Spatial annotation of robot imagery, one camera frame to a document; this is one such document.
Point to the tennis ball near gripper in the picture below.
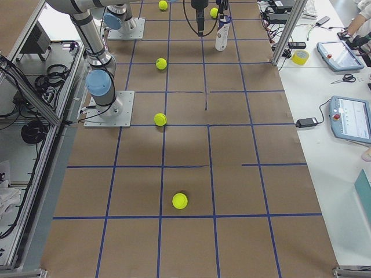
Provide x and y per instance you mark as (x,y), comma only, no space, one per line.
(163,5)

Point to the aluminium frame post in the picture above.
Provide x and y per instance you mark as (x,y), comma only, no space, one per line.
(294,16)

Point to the black power adapter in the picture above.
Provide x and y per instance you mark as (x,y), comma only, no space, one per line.
(306,122)

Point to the Wilson tennis ball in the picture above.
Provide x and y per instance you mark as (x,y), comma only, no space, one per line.
(160,119)

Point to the middle tennis ball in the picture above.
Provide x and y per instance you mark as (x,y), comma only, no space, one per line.
(161,63)

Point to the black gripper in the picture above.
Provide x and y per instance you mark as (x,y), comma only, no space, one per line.
(221,6)
(199,6)

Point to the black scissors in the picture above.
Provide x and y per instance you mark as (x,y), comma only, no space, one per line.
(349,78)

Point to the Roland Garros tennis ball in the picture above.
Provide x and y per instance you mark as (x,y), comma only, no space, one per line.
(214,12)

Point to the black phone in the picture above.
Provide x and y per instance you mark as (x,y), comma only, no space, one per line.
(297,45)

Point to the blue teach pendant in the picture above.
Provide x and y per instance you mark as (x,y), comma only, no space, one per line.
(338,56)
(350,119)

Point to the tennis ball can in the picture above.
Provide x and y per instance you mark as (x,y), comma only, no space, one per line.
(222,33)

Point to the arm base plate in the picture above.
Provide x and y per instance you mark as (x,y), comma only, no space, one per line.
(131,30)
(119,115)

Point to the yellow tape roll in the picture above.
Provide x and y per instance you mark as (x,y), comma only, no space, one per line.
(300,57)

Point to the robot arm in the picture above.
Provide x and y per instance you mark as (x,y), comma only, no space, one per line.
(119,17)
(100,81)

